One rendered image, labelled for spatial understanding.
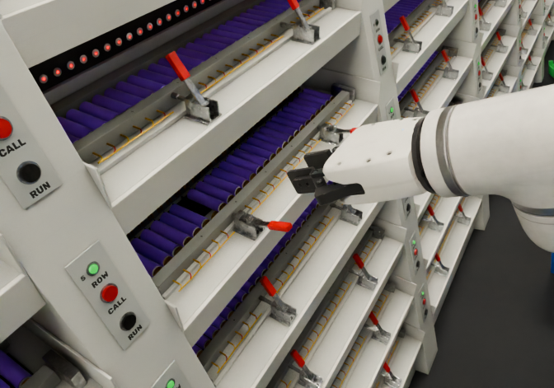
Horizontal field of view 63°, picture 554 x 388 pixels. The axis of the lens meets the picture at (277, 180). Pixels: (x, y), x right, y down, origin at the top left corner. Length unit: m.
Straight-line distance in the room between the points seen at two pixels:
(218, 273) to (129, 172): 0.20
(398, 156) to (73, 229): 0.31
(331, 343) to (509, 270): 1.01
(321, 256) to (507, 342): 0.90
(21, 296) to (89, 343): 0.09
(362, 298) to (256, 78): 0.58
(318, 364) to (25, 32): 0.76
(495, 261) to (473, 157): 1.50
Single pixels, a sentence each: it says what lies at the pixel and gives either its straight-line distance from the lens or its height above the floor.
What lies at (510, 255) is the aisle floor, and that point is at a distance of 1.92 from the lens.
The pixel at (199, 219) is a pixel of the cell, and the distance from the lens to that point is 0.68.
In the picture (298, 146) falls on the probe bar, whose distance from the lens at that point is 0.80.
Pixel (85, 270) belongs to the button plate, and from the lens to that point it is 0.48.
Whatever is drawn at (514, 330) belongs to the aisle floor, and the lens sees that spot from 1.68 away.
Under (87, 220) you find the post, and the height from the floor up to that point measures 1.12.
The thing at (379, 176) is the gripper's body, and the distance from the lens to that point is 0.43.
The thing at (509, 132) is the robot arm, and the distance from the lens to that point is 0.39.
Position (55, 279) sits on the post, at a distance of 0.47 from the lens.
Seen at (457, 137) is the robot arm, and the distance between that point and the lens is 0.41.
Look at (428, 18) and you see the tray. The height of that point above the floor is 0.94.
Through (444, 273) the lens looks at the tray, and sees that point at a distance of 1.60.
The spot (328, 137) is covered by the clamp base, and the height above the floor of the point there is 0.94.
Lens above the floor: 1.31
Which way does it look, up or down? 30 degrees down
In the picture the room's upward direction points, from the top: 19 degrees counter-clockwise
